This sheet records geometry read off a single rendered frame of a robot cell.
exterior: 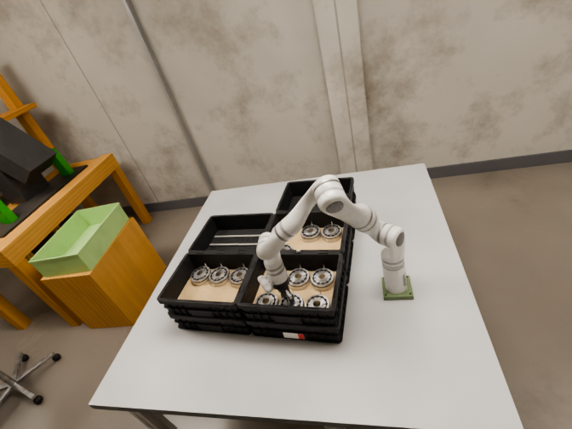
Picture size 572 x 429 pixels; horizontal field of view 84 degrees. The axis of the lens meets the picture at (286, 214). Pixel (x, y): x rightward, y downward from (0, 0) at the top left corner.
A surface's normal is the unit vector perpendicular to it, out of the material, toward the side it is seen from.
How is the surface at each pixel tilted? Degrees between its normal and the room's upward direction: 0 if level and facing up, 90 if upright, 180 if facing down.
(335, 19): 90
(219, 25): 90
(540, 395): 0
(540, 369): 0
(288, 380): 0
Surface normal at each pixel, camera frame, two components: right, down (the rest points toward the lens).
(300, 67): -0.14, 0.62
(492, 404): -0.24, -0.78
